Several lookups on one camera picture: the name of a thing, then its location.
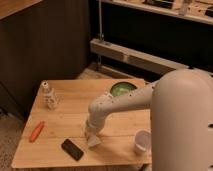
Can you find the white sponge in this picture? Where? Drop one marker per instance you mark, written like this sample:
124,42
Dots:
93,141

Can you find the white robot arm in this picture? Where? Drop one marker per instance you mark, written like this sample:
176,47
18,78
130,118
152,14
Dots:
181,117

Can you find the dark wooden cabinet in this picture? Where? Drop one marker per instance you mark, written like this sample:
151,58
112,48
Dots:
48,41

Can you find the green bowl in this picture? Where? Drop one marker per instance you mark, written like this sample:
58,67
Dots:
122,88

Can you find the clear plastic bottle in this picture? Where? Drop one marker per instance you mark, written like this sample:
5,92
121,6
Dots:
50,97

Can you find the black rectangular block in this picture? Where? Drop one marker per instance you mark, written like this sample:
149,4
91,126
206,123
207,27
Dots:
72,149

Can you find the white plastic cup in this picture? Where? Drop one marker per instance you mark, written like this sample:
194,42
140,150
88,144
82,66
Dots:
142,142

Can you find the metal shelf rack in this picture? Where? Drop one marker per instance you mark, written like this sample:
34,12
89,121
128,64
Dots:
156,35

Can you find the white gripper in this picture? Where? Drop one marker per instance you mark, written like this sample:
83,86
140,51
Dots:
91,130

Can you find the orange carrot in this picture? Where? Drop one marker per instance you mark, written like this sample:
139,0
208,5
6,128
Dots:
36,132

